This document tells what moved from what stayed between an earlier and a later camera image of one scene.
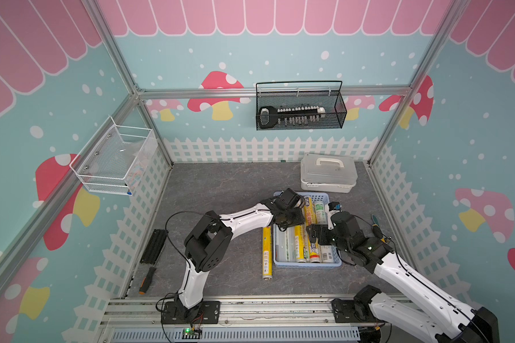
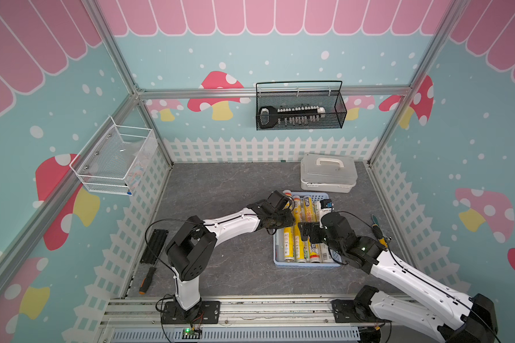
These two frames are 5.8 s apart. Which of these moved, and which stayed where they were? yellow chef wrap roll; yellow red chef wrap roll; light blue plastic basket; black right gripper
Moved: yellow red chef wrap roll
Stayed: yellow chef wrap roll; light blue plastic basket; black right gripper
